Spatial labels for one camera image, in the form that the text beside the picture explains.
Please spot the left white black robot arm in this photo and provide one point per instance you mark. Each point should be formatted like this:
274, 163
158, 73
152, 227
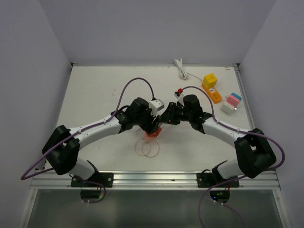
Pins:
62, 148

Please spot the orange power strip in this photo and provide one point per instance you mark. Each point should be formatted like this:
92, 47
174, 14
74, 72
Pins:
213, 94

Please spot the aluminium front rail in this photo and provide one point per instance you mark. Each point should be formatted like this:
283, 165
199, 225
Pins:
153, 180

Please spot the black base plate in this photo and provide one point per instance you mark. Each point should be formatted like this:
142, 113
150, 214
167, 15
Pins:
104, 178
206, 179

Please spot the red cube socket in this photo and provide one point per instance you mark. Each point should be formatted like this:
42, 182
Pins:
154, 134

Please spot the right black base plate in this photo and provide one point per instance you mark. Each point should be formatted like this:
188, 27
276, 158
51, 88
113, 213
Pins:
206, 179

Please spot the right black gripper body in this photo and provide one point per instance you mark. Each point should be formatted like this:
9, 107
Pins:
180, 114

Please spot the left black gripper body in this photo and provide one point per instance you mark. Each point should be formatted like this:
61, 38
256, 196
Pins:
144, 121

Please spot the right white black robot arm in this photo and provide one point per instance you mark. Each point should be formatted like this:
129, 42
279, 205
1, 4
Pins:
254, 153

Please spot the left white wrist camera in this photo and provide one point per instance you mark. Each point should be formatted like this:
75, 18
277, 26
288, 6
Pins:
156, 106

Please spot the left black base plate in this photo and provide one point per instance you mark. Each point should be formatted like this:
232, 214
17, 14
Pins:
104, 178

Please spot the yellow cube socket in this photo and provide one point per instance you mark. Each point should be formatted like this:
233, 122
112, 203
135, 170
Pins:
209, 81

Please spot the pink blue white adapter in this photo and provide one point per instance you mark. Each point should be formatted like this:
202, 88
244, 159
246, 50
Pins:
231, 103

